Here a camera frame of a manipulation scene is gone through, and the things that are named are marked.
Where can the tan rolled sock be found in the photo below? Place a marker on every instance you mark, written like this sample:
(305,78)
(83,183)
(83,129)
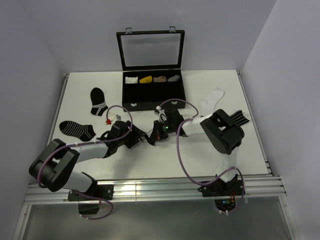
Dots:
(159,79)

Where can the cream sock with black stripes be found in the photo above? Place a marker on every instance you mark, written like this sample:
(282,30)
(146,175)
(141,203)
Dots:
(111,118)

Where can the aluminium frame rail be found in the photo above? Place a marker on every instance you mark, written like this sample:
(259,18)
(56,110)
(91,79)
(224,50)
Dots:
(151,190)

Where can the long white sock striped cuff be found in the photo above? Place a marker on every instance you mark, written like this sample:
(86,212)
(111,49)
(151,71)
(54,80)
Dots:
(207,104)

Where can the yellow rolled sock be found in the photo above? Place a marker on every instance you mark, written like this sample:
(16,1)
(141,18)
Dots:
(146,80)

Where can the black sock with white stripes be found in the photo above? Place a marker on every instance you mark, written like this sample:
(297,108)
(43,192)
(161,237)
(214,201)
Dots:
(99,105)

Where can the black sock white vertical stripes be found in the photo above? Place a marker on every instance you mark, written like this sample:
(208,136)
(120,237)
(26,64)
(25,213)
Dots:
(240,117)

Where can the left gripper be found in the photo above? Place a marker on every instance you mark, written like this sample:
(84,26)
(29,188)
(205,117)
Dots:
(135,134)

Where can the black storage box with lid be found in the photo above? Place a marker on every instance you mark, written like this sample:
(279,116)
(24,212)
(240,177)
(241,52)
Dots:
(152,53)

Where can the white sock with black lines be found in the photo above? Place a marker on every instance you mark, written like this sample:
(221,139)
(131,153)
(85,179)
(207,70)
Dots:
(144,137)

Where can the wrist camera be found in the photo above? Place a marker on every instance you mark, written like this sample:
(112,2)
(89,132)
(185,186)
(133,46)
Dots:
(119,119)
(161,114)

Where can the black white horizontal striped sock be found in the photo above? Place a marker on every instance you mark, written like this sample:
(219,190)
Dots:
(85,133)

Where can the grey rolled sock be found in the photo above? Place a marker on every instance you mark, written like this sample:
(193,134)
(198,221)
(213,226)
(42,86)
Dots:
(174,78)

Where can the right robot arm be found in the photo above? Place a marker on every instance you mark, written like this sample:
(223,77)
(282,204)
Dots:
(224,134)

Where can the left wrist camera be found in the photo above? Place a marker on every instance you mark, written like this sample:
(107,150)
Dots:
(119,119)

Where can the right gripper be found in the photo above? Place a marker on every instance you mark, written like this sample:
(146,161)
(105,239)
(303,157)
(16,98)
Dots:
(157,135)

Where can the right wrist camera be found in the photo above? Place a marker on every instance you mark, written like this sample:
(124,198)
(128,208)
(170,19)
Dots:
(161,114)

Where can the white rolled sock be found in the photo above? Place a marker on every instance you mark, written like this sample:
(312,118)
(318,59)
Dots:
(131,80)

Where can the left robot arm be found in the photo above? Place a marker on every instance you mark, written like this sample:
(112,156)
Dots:
(53,169)

